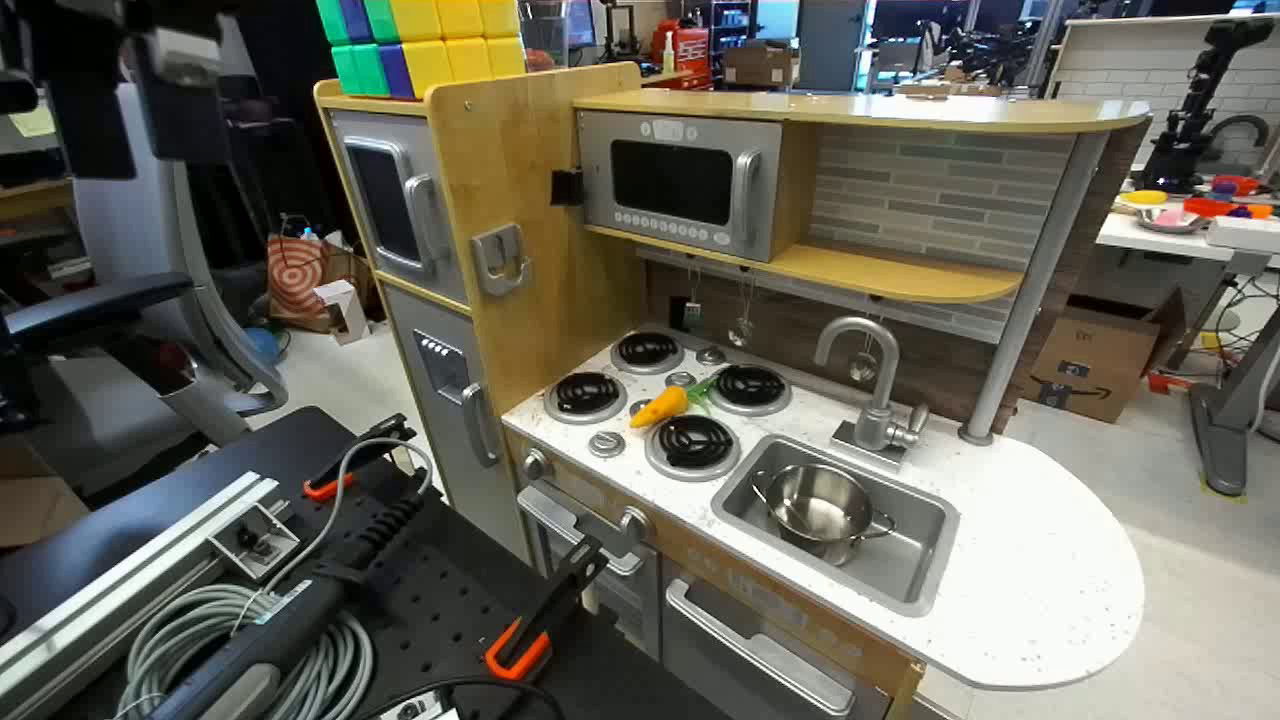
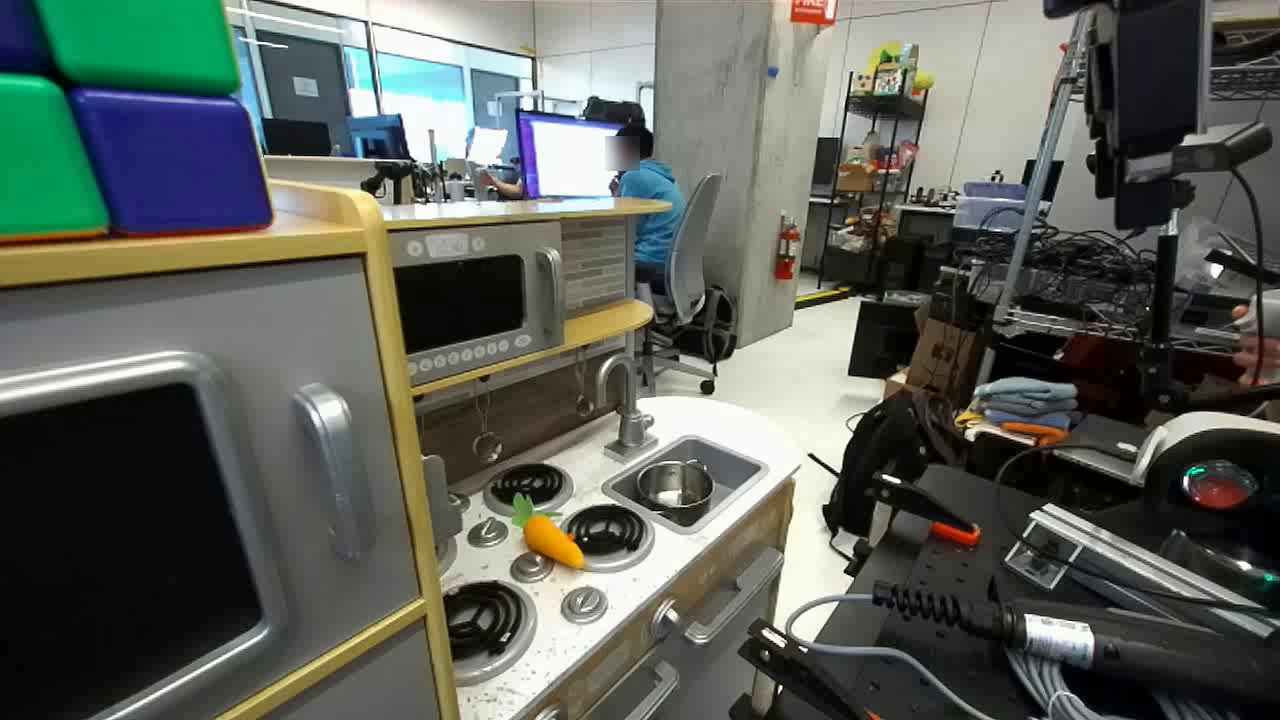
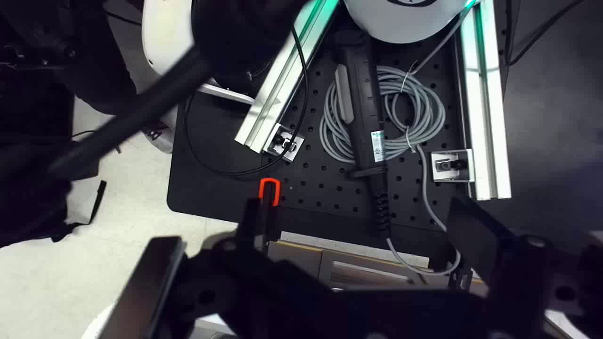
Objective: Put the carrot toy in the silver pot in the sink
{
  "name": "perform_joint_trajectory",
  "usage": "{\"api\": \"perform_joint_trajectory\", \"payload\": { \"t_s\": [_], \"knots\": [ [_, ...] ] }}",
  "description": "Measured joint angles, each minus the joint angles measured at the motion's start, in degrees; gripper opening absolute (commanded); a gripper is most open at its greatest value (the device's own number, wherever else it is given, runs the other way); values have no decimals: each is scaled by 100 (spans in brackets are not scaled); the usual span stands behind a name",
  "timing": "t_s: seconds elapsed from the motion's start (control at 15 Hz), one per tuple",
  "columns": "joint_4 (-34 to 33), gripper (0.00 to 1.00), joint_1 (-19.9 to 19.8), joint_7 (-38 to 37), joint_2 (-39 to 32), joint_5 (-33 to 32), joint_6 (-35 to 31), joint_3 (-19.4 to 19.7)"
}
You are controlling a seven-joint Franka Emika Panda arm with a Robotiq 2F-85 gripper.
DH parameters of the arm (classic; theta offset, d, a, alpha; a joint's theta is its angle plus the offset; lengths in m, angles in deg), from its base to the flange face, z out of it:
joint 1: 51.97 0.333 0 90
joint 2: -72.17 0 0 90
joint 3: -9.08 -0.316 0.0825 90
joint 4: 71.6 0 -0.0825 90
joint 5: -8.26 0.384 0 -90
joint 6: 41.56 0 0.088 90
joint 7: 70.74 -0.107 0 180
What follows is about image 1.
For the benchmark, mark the small black wall box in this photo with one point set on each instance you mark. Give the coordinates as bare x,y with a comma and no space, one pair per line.
564,187

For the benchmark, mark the silver toy faucet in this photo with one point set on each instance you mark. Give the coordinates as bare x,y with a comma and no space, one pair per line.
880,402

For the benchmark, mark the silver oven knob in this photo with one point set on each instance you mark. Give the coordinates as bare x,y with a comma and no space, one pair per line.
535,465

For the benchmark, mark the small silver stove knob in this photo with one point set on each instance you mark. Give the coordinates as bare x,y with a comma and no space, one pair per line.
606,444
708,353

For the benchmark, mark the black background robot arm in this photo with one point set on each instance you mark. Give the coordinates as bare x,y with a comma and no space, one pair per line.
1192,107

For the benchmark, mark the brown cardboard box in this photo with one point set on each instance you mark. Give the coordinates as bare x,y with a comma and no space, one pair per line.
1092,362

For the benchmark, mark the black toy stove burner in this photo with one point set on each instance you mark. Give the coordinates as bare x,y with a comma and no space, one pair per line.
648,348
584,392
694,444
748,384

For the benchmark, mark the steel toy sink basin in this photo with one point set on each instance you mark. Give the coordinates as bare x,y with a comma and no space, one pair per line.
922,547

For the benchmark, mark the stack of coloured foam blocks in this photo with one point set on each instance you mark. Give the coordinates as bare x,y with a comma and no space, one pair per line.
427,47

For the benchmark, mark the black clamp orange grip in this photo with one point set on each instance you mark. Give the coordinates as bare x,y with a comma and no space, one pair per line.
535,626

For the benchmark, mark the wooden toy kitchen unit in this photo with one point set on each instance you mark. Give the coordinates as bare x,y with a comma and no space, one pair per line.
535,203

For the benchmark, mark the aluminium extrusion rail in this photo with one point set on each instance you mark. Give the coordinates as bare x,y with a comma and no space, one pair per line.
132,562

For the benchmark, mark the red white patterned bag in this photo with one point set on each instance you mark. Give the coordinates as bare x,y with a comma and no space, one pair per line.
297,276

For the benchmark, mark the grey office chair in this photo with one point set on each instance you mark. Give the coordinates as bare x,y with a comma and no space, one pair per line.
147,306

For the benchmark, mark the silver metal pot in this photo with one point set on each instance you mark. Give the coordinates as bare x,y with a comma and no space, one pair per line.
820,509

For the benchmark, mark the hanging toy utensil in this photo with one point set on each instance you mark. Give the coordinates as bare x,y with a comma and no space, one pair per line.
741,322
691,309

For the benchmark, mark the silver toy water dispenser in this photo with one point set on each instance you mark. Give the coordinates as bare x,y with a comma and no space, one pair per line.
499,263

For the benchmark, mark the silver toy microwave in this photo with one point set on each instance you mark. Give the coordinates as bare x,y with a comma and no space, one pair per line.
680,181

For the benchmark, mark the white background desk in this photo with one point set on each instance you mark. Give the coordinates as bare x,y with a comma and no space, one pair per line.
1203,241

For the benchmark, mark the black clamp orange trigger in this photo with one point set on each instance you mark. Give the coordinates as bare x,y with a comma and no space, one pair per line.
349,465

